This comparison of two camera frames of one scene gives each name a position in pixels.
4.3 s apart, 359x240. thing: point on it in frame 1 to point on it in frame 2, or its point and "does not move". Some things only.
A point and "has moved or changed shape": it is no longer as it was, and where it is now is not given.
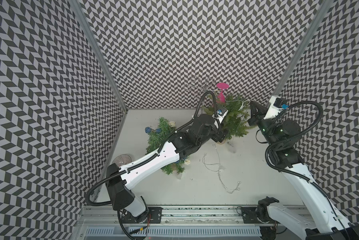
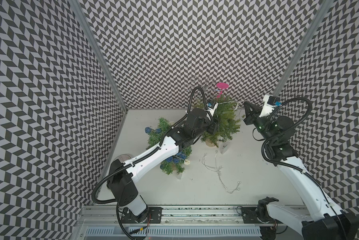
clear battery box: [179, 175] does not move
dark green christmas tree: [162, 129] does not move
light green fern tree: [237, 122] has moved or changed shape
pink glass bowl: [121, 159] does not move
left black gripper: [219, 134] to [211, 127]
